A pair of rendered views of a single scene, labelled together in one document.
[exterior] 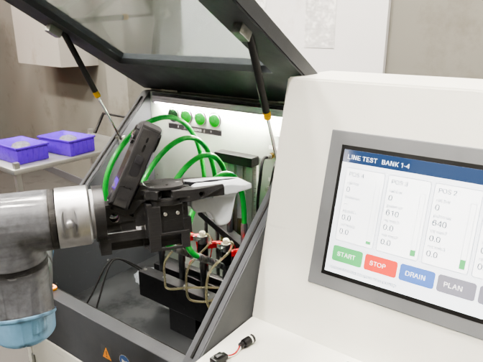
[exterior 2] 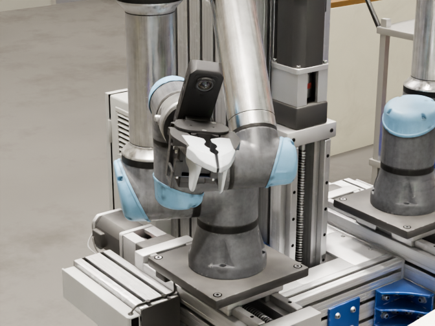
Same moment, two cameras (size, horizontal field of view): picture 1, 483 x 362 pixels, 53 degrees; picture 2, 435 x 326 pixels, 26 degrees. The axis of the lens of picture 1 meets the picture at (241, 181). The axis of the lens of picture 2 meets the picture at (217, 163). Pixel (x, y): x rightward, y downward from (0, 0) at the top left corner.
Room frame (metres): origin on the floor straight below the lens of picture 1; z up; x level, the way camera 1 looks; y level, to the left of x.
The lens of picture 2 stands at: (0.81, -1.04, 1.84)
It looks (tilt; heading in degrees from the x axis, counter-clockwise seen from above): 20 degrees down; 99
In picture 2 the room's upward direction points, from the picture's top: straight up
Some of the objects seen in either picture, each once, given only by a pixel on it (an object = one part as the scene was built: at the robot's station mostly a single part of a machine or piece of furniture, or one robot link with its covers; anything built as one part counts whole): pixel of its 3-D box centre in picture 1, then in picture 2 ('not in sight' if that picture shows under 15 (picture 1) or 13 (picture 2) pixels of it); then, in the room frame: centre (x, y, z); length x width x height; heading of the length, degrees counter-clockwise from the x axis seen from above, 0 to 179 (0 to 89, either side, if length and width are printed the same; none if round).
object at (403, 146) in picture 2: not in sight; (410, 130); (0.91, 0.94, 1.20); 0.13 x 0.12 x 0.14; 72
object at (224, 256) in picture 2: not in sight; (227, 238); (0.56, 0.57, 1.09); 0.15 x 0.15 x 0.10
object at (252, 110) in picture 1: (216, 105); not in sight; (1.49, 0.08, 1.43); 0.54 x 0.03 x 0.02; 54
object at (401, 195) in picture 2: not in sight; (405, 181); (0.90, 0.93, 1.09); 0.15 x 0.15 x 0.10
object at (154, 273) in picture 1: (193, 304); not in sight; (1.20, 0.14, 0.91); 0.34 x 0.10 x 0.15; 54
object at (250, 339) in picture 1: (233, 349); not in sight; (0.89, 0.02, 0.99); 0.12 x 0.02 x 0.02; 135
